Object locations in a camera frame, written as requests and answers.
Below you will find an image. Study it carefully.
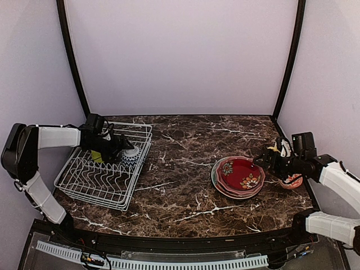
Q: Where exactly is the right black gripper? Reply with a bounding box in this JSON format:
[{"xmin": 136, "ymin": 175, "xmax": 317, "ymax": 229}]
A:
[{"xmin": 254, "ymin": 148, "xmax": 305, "ymax": 180}]

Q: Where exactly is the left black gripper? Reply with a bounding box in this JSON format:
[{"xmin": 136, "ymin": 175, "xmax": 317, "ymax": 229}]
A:
[{"xmin": 87, "ymin": 133, "xmax": 134, "ymax": 165}]

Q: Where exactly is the blue white patterned bowl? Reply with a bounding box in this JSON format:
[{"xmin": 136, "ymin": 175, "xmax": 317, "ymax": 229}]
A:
[{"xmin": 121, "ymin": 146, "xmax": 141, "ymax": 169}]

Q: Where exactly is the yellow ceramic mug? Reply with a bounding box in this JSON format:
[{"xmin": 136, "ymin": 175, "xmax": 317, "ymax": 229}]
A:
[{"xmin": 267, "ymin": 145, "xmax": 279, "ymax": 152}]

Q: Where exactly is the dark red floral plate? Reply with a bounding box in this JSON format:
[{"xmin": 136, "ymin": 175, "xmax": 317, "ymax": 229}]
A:
[{"xmin": 220, "ymin": 158, "xmax": 262, "ymax": 191}]

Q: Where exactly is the pink dotted plate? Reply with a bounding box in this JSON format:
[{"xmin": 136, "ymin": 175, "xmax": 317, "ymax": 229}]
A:
[{"xmin": 218, "ymin": 157, "xmax": 267, "ymax": 196}]

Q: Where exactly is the green teal plate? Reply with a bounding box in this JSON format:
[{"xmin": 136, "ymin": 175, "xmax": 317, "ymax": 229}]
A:
[{"xmin": 210, "ymin": 158, "xmax": 261, "ymax": 200}]

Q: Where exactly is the red teal floral plate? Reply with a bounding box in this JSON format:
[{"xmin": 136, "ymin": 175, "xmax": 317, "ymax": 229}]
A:
[{"xmin": 210, "ymin": 159, "xmax": 261, "ymax": 200}]

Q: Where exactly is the green small bowl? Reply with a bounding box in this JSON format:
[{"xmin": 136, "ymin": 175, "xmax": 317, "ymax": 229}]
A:
[{"xmin": 91, "ymin": 150, "xmax": 103, "ymax": 163}]

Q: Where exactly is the black rimmed cream plate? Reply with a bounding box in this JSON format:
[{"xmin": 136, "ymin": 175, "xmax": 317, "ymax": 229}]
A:
[{"xmin": 213, "ymin": 183, "xmax": 263, "ymax": 200}]

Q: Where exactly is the red white patterned bowl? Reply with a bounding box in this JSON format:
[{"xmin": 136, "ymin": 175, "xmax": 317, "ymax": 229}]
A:
[{"xmin": 279, "ymin": 174, "xmax": 303, "ymax": 190}]

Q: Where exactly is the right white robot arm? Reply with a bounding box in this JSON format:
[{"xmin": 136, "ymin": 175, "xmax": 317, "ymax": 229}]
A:
[{"xmin": 253, "ymin": 132, "xmax": 359, "ymax": 253}]

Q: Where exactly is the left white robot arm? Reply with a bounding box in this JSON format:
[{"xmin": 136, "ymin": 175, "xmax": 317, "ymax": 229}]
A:
[{"xmin": 1, "ymin": 114, "xmax": 139, "ymax": 245}]

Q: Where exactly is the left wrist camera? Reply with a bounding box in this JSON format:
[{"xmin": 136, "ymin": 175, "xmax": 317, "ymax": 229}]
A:
[{"xmin": 98, "ymin": 122, "xmax": 114, "ymax": 141}]

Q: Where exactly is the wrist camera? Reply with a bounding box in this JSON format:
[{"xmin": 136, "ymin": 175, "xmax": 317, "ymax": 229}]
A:
[
  {"xmin": 98, "ymin": 122, "xmax": 114, "ymax": 141},
  {"xmin": 276, "ymin": 137, "xmax": 293, "ymax": 158}
]

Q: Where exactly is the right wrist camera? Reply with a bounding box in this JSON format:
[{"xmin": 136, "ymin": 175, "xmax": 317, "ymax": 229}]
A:
[{"xmin": 276, "ymin": 137, "xmax": 293, "ymax": 158}]

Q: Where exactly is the white wire dish rack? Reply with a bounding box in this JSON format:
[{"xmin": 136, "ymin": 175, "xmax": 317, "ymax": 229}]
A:
[{"xmin": 54, "ymin": 122, "xmax": 152, "ymax": 211}]

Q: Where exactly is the black front rail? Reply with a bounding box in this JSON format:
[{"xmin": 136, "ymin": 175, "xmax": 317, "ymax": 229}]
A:
[{"xmin": 47, "ymin": 228, "xmax": 318, "ymax": 255}]

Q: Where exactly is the white slotted cable duct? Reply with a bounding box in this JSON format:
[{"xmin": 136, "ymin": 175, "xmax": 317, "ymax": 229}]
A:
[{"xmin": 35, "ymin": 240, "xmax": 269, "ymax": 270}]

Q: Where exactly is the left black frame post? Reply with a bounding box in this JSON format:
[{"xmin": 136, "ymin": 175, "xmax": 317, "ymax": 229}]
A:
[{"xmin": 56, "ymin": 0, "xmax": 91, "ymax": 117}]

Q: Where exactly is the black frame post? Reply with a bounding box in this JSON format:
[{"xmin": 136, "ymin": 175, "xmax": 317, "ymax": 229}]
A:
[
  {"xmin": 272, "ymin": 0, "xmax": 306, "ymax": 121},
  {"xmin": 56, "ymin": 0, "xmax": 91, "ymax": 117}
]

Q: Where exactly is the right black frame post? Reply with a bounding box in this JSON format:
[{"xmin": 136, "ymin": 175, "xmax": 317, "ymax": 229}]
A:
[{"xmin": 272, "ymin": 0, "xmax": 306, "ymax": 121}]

